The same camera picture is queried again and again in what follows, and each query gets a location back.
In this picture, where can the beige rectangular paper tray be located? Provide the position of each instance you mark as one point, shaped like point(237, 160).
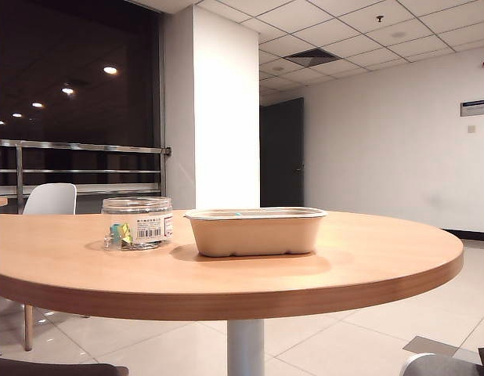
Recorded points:
point(253, 235)

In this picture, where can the clear plastic jar with label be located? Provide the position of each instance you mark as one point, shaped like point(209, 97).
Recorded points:
point(148, 207)

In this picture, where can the yellow binder clip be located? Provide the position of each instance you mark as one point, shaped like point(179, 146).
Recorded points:
point(127, 232)

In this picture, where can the dark door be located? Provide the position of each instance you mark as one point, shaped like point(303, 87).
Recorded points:
point(281, 156)

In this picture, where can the ceiling air vent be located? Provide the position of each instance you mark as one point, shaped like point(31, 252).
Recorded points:
point(310, 56)

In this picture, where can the metal railing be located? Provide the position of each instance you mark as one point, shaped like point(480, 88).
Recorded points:
point(69, 147)

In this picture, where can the white plastic chair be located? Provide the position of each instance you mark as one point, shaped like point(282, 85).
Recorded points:
point(50, 197)

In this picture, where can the dark brown seat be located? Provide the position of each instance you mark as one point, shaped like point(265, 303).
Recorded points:
point(50, 369)

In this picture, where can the white table pedestal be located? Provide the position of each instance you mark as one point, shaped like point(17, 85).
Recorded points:
point(246, 348)

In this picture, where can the wall switch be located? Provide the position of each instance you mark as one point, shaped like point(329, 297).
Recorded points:
point(472, 129)

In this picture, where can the wall sign plate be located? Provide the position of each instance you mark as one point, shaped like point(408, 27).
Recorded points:
point(473, 107)

